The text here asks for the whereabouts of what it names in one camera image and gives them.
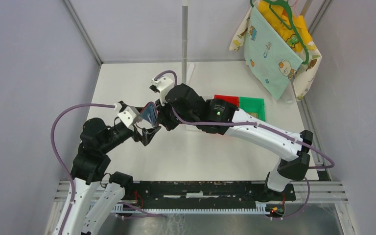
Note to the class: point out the white cartoon cloth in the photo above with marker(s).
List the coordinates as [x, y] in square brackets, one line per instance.
[294, 32]

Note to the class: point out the green clothes hanger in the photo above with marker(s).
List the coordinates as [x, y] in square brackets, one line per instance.
[288, 19]

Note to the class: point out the metal pole stand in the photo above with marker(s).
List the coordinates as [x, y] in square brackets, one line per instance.
[187, 68]

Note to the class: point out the mint cartoon cloth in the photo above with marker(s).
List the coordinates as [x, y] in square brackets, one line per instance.
[268, 56]

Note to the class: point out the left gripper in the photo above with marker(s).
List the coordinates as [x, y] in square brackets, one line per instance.
[146, 136]

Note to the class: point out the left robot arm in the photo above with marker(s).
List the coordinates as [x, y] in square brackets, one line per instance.
[78, 216]

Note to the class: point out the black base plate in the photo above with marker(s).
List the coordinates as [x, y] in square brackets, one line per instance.
[204, 195]

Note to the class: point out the green plastic bin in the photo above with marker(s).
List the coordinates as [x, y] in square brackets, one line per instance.
[250, 104]

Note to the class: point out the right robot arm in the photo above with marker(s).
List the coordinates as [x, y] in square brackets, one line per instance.
[180, 104]

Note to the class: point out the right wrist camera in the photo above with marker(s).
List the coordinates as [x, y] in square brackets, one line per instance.
[162, 86]

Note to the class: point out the yellow garment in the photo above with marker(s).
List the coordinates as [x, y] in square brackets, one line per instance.
[285, 24]

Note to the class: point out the red plastic bin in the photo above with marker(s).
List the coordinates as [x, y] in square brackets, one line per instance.
[231, 99]

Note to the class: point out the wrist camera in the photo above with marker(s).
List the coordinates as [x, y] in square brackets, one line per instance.
[129, 116]
[162, 86]

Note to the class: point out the gold cards stack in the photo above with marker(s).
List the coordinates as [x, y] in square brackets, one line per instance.
[253, 114]

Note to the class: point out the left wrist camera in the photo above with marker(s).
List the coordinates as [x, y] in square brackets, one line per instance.
[129, 116]

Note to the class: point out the red leather card holder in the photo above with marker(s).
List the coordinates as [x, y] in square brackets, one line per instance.
[149, 114]

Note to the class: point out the white cable comb rail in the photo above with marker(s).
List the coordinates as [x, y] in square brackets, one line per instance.
[260, 209]

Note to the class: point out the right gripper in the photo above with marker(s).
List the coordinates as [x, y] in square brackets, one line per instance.
[162, 117]

